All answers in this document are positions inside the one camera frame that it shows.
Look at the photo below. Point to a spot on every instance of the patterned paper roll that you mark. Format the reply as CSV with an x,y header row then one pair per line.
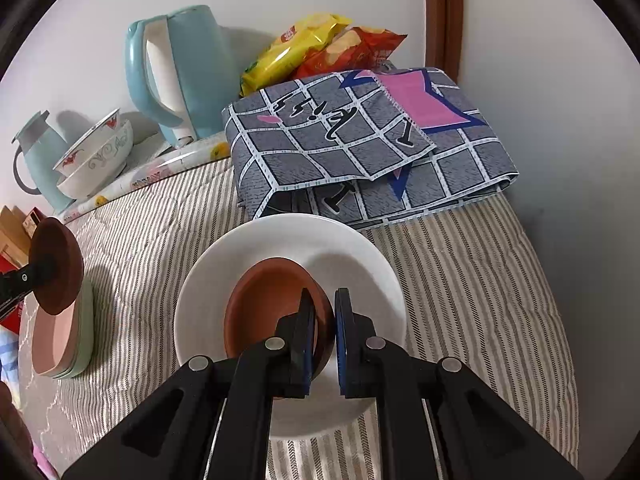
x,y
150,172

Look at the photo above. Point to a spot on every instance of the yellow chips bag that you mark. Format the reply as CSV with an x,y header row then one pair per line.
x,y
280,55

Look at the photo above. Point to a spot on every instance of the light blue thermos jug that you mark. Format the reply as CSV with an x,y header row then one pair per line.
x,y
40,160

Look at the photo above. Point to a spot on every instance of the patterned ceramic bowl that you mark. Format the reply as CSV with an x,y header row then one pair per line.
x,y
100,155

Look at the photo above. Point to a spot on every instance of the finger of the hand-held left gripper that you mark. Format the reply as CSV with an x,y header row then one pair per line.
x,y
25,280

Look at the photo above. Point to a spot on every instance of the small brown bowl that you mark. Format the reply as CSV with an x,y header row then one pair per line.
x,y
57,245
265,300

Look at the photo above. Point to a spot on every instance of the blue white striped cloth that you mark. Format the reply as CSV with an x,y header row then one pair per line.
x,y
7,355

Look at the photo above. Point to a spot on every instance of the green square plate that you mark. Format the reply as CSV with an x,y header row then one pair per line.
x,y
88,330

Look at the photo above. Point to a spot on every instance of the pink square plate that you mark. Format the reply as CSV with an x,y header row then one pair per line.
x,y
50,345

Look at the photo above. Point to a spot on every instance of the large white ceramic bowl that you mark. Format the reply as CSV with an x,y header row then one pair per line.
x,y
80,186

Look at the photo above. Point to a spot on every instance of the light blue electric kettle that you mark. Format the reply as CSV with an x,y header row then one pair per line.
x,y
200,60

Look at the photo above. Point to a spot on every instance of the grey striped quilted blanket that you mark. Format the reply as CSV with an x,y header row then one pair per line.
x,y
475,310

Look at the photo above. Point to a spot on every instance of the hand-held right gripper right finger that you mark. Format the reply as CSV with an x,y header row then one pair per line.
x,y
342,345

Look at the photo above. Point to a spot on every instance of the brown wooden door frame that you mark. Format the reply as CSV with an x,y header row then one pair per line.
x,y
445,10

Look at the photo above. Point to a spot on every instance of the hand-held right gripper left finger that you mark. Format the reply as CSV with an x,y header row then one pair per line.
x,y
306,345

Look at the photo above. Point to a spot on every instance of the brown kraft paper bag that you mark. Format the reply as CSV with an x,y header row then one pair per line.
x,y
10,230

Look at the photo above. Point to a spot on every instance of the grey checked folded cloth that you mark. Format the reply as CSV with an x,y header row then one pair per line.
x,y
350,150

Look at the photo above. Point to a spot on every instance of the red chips bag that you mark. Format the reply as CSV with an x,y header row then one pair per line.
x,y
350,50

